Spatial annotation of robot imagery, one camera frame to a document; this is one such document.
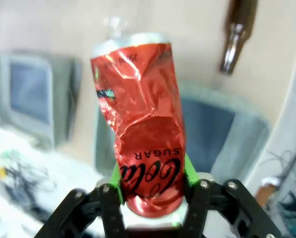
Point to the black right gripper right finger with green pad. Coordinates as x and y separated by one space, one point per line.
200 205

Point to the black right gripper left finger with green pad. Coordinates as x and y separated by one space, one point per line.
108 208

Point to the crushed red cola can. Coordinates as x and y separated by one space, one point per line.
143 119

